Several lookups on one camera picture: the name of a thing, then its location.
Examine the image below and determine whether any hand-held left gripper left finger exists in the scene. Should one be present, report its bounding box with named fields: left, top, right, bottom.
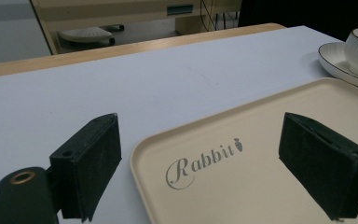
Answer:
left=48, top=112, right=123, bottom=223

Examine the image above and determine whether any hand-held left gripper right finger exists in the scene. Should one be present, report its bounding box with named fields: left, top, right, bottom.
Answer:
left=278, top=112, right=358, bottom=222

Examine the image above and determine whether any beige plastic tray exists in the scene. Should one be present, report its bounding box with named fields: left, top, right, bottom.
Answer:
left=130, top=77, right=358, bottom=224

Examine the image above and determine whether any white saucer with dark rim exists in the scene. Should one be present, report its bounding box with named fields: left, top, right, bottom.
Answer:
left=317, top=41, right=358, bottom=94

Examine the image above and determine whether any office chair base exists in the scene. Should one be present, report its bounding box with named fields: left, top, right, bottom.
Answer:
left=57, top=24, right=126, bottom=48

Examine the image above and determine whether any black cable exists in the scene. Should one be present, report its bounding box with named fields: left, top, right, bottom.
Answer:
left=200, top=0, right=215, bottom=33

